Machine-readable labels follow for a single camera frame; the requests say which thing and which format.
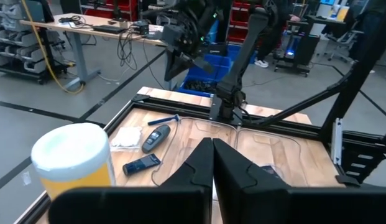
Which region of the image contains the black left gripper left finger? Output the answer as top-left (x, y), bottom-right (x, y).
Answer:
top-left (48, 138), bottom-right (215, 224)

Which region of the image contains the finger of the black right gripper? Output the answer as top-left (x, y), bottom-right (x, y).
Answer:
top-left (163, 49), bottom-right (194, 83)
top-left (188, 55), bottom-right (215, 75)

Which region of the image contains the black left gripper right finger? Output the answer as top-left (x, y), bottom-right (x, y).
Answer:
top-left (213, 138), bottom-right (386, 224)

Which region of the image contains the dark blue tube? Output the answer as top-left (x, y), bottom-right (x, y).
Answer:
top-left (122, 153), bottom-right (162, 177)

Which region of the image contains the blue razor with clear cap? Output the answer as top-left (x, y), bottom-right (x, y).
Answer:
top-left (147, 114), bottom-right (182, 126)

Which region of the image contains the white vanity pack pouch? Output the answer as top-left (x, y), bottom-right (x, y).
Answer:
top-left (110, 125), bottom-right (144, 149)

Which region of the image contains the blue storage bin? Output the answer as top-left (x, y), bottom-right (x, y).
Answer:
top-left (188, 52), bottom-right (234, 80)
top-left (177, 74), bottom-right (220, 98)

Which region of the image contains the red cabinet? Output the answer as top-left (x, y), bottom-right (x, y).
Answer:
top-left (80, 0), bottom-right (139, 21)
top-left (226, 0), bottom-right (274, 44)

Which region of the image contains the small black box device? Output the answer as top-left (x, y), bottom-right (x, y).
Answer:
top-left (132, 20), bottom-right (150, 35)

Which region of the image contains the clear plastic bin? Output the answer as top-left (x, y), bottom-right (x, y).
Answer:
top-left (236, 127), bottom-right (307, 188)
top-left (150, 116), bottom-right (239, 188)

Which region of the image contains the person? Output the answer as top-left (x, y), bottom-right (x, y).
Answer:
top-left (254, 0), bottom-right (305, 68)

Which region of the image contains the black keyboard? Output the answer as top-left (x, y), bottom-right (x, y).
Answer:
top-left (92, 24), bottom-right (127, 35)

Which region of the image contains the yellow canister with white lid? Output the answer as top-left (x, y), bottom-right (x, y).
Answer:
top-left (30, 122), bottom-right (116, 202)

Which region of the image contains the black computer cart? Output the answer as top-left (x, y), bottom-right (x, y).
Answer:
top-left (273, 20), bottom-right (321, 78)

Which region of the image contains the wooden desk with grey legs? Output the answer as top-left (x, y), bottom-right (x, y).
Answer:
top-left (20, 12), bottom-right (168, 93)

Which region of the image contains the office chair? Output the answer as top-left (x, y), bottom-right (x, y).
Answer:
top-left (323, 29), bottom-right (366, 65)

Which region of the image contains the black rack with grey parts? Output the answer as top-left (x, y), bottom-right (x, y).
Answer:
top-left (0, 0), bottom-right (71, 85)

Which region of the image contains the white metal bracket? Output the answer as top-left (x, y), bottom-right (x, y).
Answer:
top-left (331, 117), bottom-right (345, 166)

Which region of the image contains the yellow cable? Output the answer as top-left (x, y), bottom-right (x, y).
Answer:
top-left (21, 0), bottom-right (85, 95)

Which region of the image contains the black metal table frame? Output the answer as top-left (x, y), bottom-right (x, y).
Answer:
top-left (12, 0), bottom-right (386, 224)

